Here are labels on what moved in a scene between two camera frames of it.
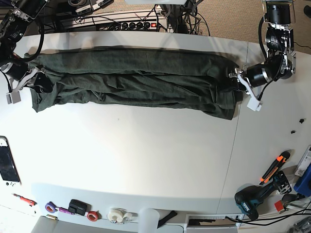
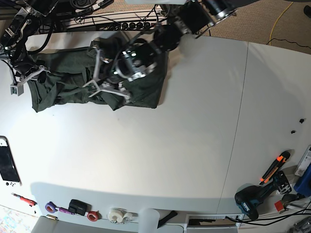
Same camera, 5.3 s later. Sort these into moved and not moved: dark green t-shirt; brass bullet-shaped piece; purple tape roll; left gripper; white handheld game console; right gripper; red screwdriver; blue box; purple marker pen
Moved: dark green t-shirt; right gripper; left gripper
Not moved: purple tape roll; purple marker pen; blue box; red screwdriver; brass bullet-shaped piece; white handheld game console
